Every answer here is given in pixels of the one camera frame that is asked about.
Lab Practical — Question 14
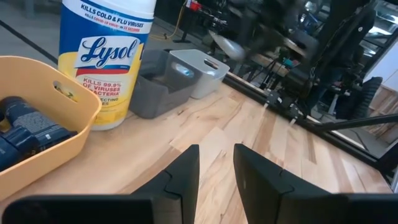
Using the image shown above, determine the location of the black office chair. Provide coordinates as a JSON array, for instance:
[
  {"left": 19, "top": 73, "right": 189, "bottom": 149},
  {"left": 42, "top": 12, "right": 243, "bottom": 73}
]
[{"left": 335, "top": 76, "right": 384, "bottom": 121}]

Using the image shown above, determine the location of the yellow floor cable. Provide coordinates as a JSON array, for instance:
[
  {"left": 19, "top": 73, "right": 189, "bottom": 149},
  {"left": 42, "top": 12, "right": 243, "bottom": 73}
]
[{"left": 149, "top": 2, "right": 188, "bottom": 41}]

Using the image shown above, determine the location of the orange plastic bin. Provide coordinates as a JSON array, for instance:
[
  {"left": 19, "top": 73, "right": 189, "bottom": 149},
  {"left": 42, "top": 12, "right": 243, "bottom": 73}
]
[{"left": 0, "top": 55, "right": 103, "bottom": 202}]

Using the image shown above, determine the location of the yellow Lysol wipes canister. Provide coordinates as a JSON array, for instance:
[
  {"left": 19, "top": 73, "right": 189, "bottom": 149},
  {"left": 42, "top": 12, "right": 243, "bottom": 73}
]
[{"left": 58, "top": 0, "right": 157, "bottom": 131}]

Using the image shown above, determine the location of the dark blue toiletry tube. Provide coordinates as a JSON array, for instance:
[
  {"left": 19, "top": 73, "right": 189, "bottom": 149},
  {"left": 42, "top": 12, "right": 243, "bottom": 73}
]
[
  {"left": 0, "top": 95, "right": 78, "bottom": 149},
  {"left": 0, "top": 144, "right": 21, "bottom": 172},
  {"left": 0, "top": 126, "right": 43, "bottom": 156}
]

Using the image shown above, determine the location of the white-capped toothpaste tube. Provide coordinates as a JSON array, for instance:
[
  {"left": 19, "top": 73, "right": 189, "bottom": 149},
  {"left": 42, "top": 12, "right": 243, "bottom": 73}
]
[{"left": 208, "top": 29, "right": 247, "bottom": 62}]

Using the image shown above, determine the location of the dark grey plastic bin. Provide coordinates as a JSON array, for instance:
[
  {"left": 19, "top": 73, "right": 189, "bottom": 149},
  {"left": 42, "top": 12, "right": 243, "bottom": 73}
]
[{"left": 129, "top": 49, "right": 200, "bottom": 119}]

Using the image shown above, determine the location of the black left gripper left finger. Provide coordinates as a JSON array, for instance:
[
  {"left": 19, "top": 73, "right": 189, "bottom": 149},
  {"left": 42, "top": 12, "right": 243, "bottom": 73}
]
[{"left": 1, "top": 144, "right": 200, "bottom": 224}]

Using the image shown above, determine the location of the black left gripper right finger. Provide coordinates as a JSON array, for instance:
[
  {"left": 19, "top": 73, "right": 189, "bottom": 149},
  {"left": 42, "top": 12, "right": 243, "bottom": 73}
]
[{"left": 233, "top": 143, "right": 398, "bottom": 224}]

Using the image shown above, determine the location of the light grey plastic bin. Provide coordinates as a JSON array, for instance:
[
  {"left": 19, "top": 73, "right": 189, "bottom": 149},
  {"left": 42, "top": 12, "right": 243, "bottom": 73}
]
[{"left": 169, "top": 49, "right": 231, "bottom": 100}]

